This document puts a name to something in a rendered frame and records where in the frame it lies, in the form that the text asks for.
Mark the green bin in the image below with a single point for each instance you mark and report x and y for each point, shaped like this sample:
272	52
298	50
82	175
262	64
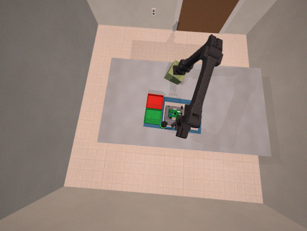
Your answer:
152	116

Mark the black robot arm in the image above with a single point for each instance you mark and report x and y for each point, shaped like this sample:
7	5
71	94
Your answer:
211	55

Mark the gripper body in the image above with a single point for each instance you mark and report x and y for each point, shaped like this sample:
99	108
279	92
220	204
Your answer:
177	122

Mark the red bin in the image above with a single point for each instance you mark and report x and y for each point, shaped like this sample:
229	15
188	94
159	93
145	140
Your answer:
154	101

